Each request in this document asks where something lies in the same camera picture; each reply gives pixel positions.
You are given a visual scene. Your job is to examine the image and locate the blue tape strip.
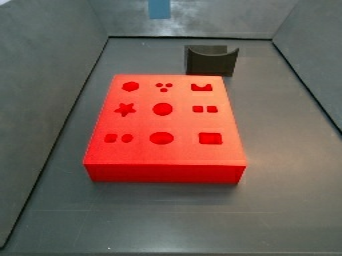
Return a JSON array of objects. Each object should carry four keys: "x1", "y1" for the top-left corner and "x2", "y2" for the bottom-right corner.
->
[{"x1": 149, "y1": 0, "x2": 171, "y2": 19}]

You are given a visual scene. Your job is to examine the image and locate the red shape sorter block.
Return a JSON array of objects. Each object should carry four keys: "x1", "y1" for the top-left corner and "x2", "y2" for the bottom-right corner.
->
[{"x1": 83, "y1": 74, "x2": 248, "y2": 184}]

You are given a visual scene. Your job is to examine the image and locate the dark grey curved holder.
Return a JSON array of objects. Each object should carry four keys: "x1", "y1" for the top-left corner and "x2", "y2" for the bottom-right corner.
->
[{"x1": 185, "y1": 45, "x2": 240, "y2": 77}]

